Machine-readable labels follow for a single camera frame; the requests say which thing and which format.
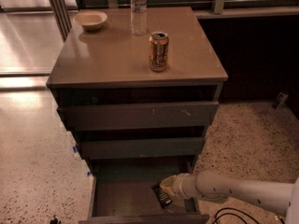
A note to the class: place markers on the grey middle drawer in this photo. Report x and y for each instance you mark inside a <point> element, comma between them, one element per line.
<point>123,149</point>

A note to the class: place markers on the grey open bottom drawer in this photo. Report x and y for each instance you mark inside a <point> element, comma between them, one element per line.
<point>122,193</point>

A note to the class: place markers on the grey drawer cabinet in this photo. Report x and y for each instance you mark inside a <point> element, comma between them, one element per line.
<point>111,67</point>

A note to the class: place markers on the clear plastic water bottle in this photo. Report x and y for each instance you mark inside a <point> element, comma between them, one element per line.
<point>139,16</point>

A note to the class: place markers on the grey top drawer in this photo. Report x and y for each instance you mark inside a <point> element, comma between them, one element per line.
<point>138,116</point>

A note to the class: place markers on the white ceramic bowl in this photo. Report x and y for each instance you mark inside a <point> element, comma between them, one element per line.
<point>91,20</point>

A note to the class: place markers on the blue tape piece upper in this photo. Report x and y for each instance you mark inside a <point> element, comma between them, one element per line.
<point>75,149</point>

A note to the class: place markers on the black object at floor edge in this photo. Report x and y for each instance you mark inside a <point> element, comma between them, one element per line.
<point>55,220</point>

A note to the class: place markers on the orange soda can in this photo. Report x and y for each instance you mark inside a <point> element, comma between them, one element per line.
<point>158,51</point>

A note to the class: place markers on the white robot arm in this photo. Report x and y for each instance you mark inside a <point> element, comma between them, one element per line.
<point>279,198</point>

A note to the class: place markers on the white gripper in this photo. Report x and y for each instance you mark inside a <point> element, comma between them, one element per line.
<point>179,186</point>

